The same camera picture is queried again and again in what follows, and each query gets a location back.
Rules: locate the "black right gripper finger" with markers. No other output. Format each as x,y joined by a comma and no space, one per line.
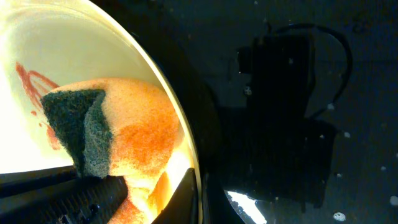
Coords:
183,205

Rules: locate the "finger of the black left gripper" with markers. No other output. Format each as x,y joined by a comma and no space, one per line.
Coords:
58,195

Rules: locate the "orange green sponge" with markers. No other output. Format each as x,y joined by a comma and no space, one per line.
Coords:
117,127

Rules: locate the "yellow plate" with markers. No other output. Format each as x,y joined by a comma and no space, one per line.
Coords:
45,44

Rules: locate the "black round tray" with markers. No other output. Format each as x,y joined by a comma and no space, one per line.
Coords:
306,96

